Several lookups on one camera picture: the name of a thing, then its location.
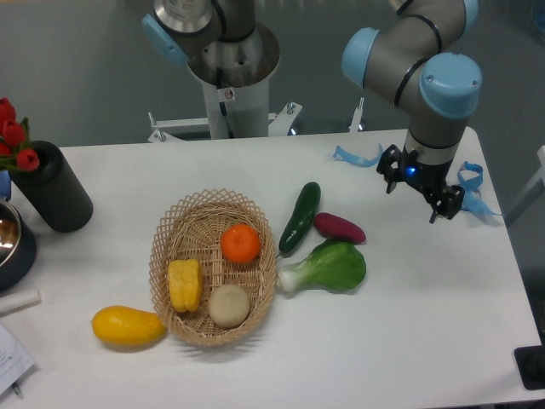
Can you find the dark green cucumber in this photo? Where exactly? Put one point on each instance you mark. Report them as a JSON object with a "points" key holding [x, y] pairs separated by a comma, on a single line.
{"points": [[301, 219]]}

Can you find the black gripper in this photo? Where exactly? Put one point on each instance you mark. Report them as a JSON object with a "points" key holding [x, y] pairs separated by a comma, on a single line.
{"points": [[427, 179]]}

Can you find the crumpled blue tape strip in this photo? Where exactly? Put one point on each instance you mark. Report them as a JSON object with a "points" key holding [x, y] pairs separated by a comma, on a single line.
{"points": [[471, 178]]}

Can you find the red tulip flowers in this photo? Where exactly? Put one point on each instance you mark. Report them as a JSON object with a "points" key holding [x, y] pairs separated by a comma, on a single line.
{"points": [[17, 153]]}

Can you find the green bok choy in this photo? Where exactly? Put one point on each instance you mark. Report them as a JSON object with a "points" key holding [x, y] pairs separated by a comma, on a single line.
{"points": [[333, 265]]}

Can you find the white paper roll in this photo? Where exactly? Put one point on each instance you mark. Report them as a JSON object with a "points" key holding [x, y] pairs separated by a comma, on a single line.
{"points": [[19, 300]]}

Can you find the beige round potato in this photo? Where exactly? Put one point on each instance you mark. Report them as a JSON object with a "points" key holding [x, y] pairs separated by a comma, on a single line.
{"points": [[229, 305]]}

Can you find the white paper sheet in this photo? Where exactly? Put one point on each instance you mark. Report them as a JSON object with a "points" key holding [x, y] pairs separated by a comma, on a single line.
{"points": [[16, 361]]}

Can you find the yellow bell pepper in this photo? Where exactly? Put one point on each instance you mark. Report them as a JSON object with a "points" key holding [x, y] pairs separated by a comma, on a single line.
{"points": [[185, 279]]}

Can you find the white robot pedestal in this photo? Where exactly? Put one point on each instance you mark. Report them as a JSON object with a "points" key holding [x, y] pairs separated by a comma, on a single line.
{"points": [[235, 82]]}

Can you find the woven wicker basket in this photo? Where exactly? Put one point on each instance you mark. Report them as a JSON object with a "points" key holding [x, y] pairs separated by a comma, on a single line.
{"points": [[192, 229]]}

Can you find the yellow squash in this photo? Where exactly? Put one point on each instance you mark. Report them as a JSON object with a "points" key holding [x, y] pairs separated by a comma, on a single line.
{"points": [[125, 326]]}

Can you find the dark metal bowl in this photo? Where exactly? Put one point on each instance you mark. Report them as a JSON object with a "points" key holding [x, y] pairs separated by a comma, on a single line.
{"points": [[18, 247]]}

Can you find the orange fruit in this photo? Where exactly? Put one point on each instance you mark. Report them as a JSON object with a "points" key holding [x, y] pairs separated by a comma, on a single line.
{"points": [[240, 243]]}

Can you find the black device at edge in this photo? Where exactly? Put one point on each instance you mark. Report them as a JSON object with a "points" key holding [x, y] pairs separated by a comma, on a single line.
{"points": [[530, 362]]}

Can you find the purple sweet potato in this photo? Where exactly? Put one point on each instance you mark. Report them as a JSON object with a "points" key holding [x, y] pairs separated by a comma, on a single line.
{"points": [[334, 227]]}

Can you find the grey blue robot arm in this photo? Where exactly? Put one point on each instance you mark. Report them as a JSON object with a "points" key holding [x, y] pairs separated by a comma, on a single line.
{"points": [[408, 65]]}

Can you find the black cylindrical vase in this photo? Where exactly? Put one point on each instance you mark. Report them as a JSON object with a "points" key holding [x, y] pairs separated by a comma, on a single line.
{"points": [[54, 190]]}

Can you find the blue object at left edge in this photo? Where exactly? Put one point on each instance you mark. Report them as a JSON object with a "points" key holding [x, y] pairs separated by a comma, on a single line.
{"points": [[5, 186]]}

